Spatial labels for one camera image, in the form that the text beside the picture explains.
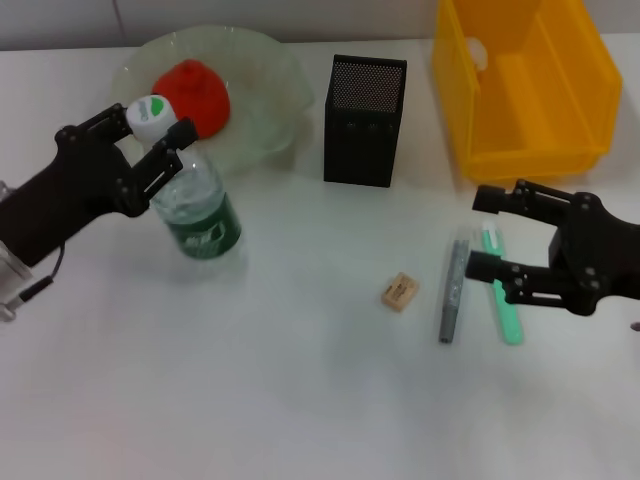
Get orange fruit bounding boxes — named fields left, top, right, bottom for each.
left=151, top=58, right=232, bottom=142

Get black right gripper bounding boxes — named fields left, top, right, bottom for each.
left=464, top=178, right=640, bottom=317

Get pale green glass fruit bowl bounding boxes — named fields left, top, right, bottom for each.
left=109, top=23, right=315, bottom=176

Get black mesh pen holder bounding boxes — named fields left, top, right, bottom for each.
left=323, top=53, right=408, bottom=189

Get grey pen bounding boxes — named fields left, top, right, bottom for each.
left=438, top=239, right=470, bottom=345

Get beige eraser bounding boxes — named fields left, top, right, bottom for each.
left=379, top=272, right=420, bottom=314

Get green toothbrush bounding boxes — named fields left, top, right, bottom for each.
left=480, top=223, right=524, bottom=345

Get yellow plastic bin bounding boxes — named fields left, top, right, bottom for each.
left=431, top=0, right=624, bottom=184

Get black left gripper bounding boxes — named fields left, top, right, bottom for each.
left=0, top=103, right=197, bottom=266

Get white paper ball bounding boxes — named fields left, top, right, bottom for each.
left=467, top=37, right=489, bottom=71

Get clear water bottle green label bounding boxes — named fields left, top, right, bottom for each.
left=124, top=94, right=243, bottom=261

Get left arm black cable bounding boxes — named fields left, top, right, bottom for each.
left=14, top=243, right=67, bottom=306

